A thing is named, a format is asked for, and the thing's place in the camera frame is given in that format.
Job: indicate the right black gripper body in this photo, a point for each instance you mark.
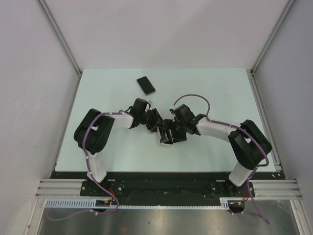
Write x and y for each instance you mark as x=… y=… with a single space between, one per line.
x=175 y=124

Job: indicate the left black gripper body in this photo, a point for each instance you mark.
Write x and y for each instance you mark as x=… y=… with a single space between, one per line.
x=152 y=120

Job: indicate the black phone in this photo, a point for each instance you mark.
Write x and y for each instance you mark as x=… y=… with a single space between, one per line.
x=146 y=86

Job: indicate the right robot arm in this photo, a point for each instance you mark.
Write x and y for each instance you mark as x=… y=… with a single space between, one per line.
x=249 y=144

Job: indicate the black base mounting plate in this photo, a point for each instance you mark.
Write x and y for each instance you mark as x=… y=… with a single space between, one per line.
x=154 y=189

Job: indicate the right aluminium side rail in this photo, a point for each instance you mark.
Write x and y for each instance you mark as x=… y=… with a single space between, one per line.
x=265 y=121

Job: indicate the aluminium front frame rail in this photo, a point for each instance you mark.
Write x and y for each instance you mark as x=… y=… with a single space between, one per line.
x=264 y=189

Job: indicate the left aluminium frame post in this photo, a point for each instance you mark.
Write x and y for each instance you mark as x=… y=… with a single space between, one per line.
x=59 y=35

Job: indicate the aluminium frame post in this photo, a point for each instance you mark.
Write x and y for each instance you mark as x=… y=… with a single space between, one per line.
x=59 y=35
x=274 y=32

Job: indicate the right aluminium frame post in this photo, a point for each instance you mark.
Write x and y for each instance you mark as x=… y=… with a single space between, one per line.
x=274 y=32

